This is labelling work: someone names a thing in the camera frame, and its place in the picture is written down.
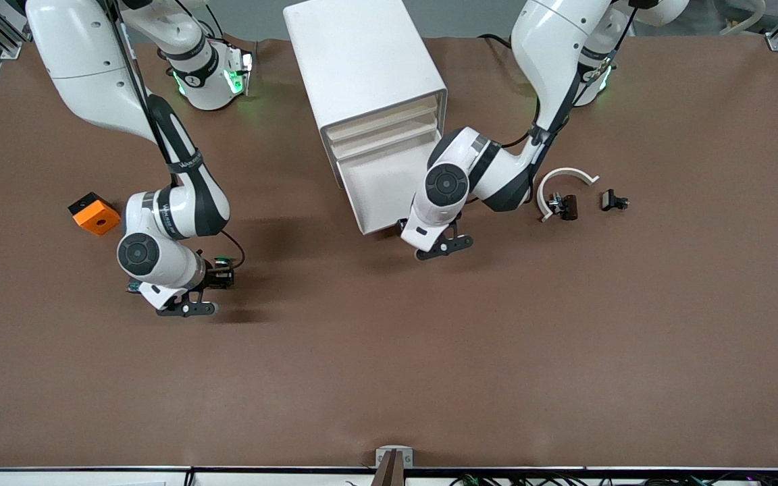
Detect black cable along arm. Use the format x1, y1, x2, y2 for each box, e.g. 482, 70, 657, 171
109, 0, 248, 274
527, 20, 623, 146

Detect white half-ring pipe clamp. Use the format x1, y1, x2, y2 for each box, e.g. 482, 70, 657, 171
538, 167, 600, 223

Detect white drawer cabinet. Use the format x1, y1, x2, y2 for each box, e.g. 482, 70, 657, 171
283, 0, 448, 190

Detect grey hose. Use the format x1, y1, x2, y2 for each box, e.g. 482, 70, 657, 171
719, 0, 768, 36

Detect grey metal bracket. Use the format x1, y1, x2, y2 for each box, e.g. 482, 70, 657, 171
375, 445, 414, 468

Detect brown wooden post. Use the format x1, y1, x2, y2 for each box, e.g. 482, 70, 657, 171
370, 451, 405, 486

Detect brown table mat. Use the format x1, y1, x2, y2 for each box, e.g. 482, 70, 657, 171
0, 34, 778, 470

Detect white table edge rail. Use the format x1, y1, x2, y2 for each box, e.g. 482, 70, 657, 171
0, 467, 778, 486

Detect orange and black button box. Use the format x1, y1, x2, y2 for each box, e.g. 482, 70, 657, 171
68, 192, 123, 237

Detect black cable bundle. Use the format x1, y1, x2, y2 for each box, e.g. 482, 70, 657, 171
448, 472, 778, 486

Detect black base cable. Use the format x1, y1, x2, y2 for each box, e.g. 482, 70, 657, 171
478, 32, 542, 149

